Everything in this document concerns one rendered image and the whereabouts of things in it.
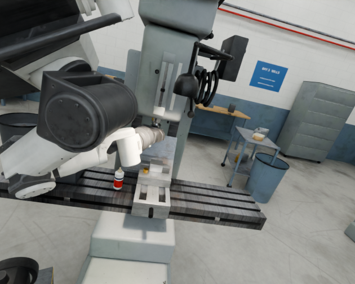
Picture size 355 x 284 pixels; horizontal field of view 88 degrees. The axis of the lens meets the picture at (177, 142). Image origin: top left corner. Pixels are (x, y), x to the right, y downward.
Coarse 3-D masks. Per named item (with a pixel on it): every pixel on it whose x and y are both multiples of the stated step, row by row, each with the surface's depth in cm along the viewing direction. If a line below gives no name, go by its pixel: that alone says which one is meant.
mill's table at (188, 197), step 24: (96, 168) 98; (0, 192) 76; (48, 192) 78; (72, 192) 79; (96, 192) 82; (120, 192) 85; (192, 192) 98; (216, 192) 103; (240, 192) 108; (168, 216) 87; (192, 216) 88; (216, 216) 89; (240, 216) 90; (264, 216) 92
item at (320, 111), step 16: (304, 96) 470; (320, 96) 444; (336, 96) 447; (352, 96) 450; (304, 112) 461; (320, 112) 460; (336, 112) 462; (288, 128) 506; (304, 128) 473; (320, 128) 476; (336, 128) 479; (288, 144) 495; (304, 144) 491; (320, 144) 494; (320, 160) 514
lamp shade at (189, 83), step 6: (180, 78) 51; (186, 78) 50; (192, 78) 51; (180, 84) 51; (186, 84) 50; (192, 84) 51; (174, 90) 53; (180, 90) 51; (186, 90) 51; (192, 90) 51; (186, 96) 51; (192, 96) 52
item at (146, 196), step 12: (168, 168) 94; (144, 192) 78; (156, 192) 80; (168, 192) 82; (132, 204) 72; (144, 204) 72; (156, 204) 73; (168, 204) 74; (144, 216) 75; (156, 216) 75
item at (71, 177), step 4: (76, 172) 82; (80, 172) 87; (64, 176) 81; (68, 176) 82; (72, 176) 82; (76, 176) 83; (56, 180) 82; (60, 180) 82; (64, 180) 82; (68, 180) 82; (72, 180) 82; (76, 180) 84
